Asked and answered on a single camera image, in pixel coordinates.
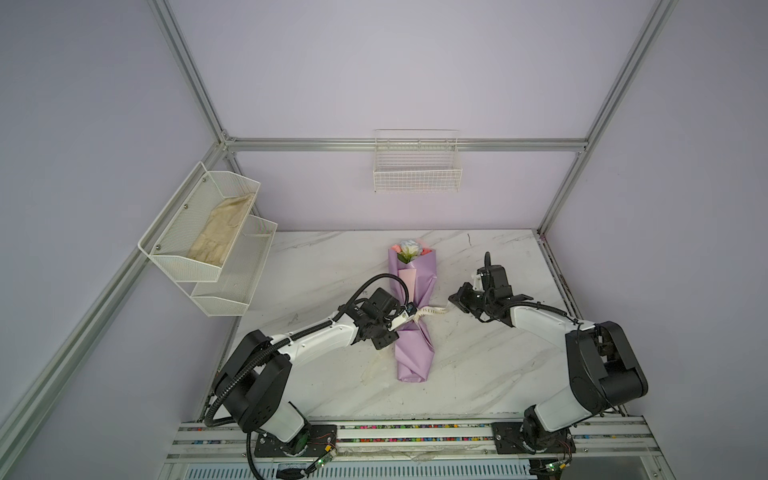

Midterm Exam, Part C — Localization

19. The pink purple wrapping paper sheet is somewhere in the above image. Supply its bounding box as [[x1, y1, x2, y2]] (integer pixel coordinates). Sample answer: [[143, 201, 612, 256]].
[[388, 240, 437, 383]]

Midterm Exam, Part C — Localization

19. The white blue fake rose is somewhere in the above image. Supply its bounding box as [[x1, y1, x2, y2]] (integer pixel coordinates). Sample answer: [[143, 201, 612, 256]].
[[397, 240, 423, 264]]

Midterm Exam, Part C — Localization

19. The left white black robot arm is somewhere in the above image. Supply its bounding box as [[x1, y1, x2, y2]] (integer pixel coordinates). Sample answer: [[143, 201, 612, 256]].
[[202, 273, 416, 479]]

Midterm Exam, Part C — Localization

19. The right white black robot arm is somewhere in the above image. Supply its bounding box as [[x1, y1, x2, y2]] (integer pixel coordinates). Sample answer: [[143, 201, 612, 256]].
[[449, 254, 649, 451]]

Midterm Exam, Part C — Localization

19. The white mesh lower shelf basket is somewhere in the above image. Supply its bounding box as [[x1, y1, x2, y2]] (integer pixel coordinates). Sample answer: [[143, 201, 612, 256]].
[[190, 215, 278, 317]]

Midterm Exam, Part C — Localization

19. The white mesh shelf basket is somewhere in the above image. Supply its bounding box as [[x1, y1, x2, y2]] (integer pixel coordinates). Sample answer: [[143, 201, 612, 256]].
[[190, 215, 278, 317], [138, 163, 260, 283]]

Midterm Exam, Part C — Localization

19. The beige cloth in basket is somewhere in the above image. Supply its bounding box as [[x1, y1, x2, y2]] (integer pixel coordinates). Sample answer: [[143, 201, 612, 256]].
[[187, 193, 256, 267]]

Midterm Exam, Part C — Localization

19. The white mesh upper shelf basket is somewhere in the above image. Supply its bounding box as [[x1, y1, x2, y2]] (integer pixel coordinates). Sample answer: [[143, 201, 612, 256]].
[[138, 163, 260, 283]]

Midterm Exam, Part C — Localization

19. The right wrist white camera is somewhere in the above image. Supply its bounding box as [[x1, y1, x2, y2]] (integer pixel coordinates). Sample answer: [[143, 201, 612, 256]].
[[473, 268, 488, 291]]

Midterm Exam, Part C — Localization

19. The wrist white camera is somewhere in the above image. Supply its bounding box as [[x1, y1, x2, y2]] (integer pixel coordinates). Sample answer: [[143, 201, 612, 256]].
[[473, 268, 488, 291], [388, 303, 418, 331]]

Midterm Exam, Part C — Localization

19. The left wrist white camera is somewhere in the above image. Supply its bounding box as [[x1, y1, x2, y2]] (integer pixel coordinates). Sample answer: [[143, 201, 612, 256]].
[[388, 303, 418, 331]]

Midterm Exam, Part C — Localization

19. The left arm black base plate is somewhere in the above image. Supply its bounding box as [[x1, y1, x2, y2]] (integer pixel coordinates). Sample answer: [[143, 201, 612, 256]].
[[252, 424, 338, 458]]

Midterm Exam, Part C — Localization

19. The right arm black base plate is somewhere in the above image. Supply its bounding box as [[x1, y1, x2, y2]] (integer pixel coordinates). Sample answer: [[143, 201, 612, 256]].
[[491, 421, 575, 455]]

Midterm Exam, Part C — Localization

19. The white wire wall basket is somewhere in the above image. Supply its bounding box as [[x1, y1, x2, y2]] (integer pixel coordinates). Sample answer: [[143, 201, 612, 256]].
[[373, 129, 463, 193]]

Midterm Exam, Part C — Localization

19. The aluminium front rail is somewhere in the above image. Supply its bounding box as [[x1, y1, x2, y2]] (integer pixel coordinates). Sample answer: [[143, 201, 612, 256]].
[[161, 415, 661, 464]]

